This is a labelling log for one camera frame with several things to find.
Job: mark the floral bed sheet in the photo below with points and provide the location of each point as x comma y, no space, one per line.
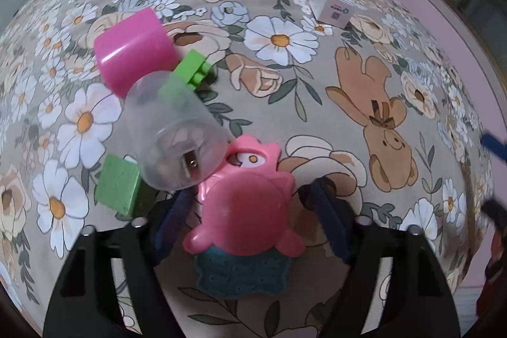
277,112

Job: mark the clear plastic cup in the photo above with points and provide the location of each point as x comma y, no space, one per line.
174,132

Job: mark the green cube block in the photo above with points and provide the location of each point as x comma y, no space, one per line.
119,183

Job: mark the teal sponge cloth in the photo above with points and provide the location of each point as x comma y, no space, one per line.
237,276

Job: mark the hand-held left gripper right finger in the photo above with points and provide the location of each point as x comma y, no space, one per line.
328,213

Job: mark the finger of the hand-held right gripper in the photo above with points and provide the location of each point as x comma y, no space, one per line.
495,213
494,144

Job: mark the pink plastic animal toy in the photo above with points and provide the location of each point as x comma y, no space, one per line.
245,207

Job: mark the pink plastic cup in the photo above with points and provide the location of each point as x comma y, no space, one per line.
130,45

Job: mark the white cardboard box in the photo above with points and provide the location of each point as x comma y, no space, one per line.
328,3

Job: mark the green building brick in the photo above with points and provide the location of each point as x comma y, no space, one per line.
192,66

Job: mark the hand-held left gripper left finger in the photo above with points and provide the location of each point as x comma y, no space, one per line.
174,217

